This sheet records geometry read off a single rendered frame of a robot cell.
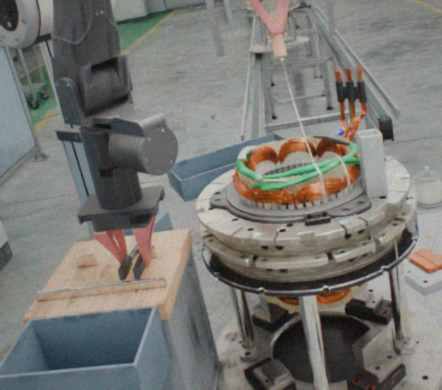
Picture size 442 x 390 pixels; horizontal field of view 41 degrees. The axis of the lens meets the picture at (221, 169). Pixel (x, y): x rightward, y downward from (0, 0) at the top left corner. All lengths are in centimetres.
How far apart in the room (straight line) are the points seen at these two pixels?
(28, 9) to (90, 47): 42
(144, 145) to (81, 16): 15
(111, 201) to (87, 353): 20
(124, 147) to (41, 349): 30
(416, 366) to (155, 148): 55
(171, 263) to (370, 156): 31
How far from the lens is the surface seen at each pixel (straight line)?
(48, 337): 81
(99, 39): 68
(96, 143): 71
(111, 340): 78
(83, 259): 87
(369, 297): 108
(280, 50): 83
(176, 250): 85
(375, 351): 95
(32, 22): 108
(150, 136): 65
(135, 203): 75
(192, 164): 121
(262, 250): 79
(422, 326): 107
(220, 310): 121
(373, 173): 82
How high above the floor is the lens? 145
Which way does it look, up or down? 20 degrees down
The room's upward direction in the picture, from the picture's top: 12 degrees counter-clockwise
